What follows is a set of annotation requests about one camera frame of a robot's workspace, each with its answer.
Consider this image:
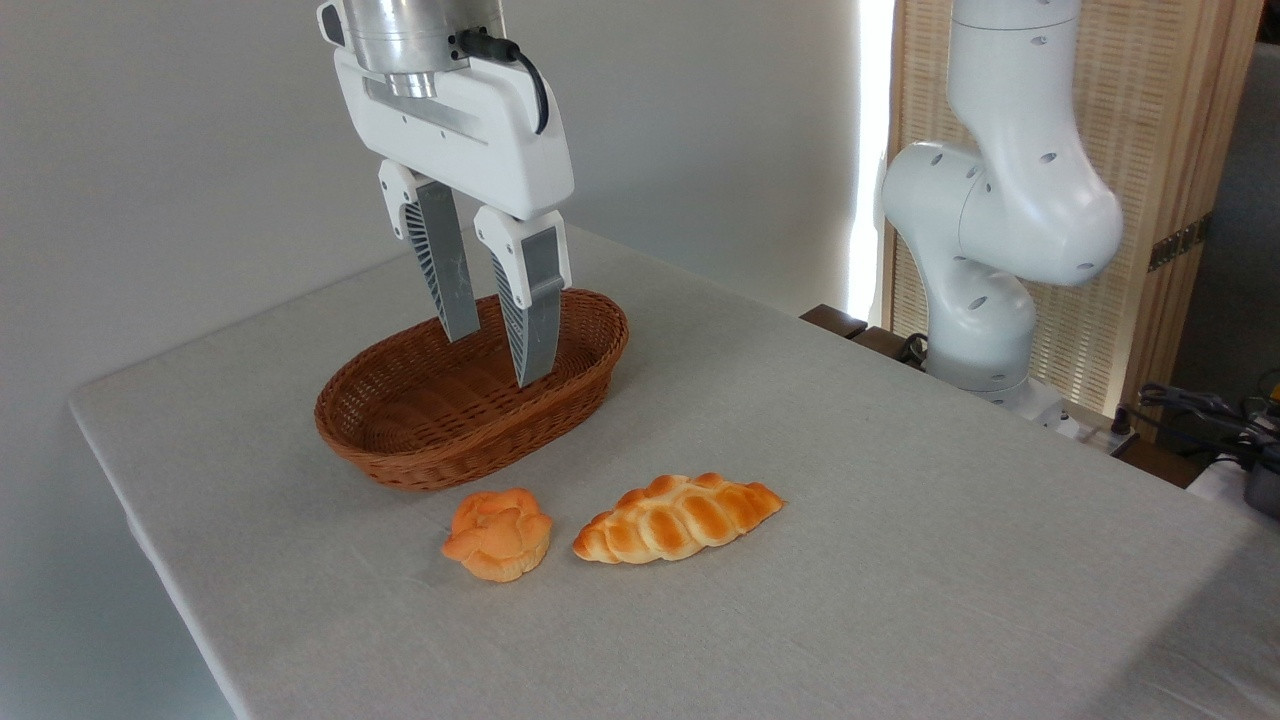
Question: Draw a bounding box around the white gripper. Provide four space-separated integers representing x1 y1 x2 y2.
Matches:
333 46 577 389

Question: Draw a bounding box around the round orange bread roll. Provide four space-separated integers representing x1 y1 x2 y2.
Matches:
441 488 554 584

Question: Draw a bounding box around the brown wicker oval basket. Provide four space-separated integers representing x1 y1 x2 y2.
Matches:
314 288 631 493

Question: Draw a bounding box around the long braided bread loaf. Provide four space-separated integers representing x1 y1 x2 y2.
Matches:
572 472 786 566

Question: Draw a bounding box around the light grey tablecloth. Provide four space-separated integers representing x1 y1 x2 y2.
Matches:
68 210 1280 720

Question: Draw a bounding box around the wooden slatted folding screen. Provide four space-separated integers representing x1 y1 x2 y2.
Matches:
880 0 1267 441

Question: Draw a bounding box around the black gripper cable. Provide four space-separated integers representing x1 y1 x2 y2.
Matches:
455 28 552 137

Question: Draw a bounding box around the black cable bundle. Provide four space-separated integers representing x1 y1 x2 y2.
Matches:
1138 380 1280 467

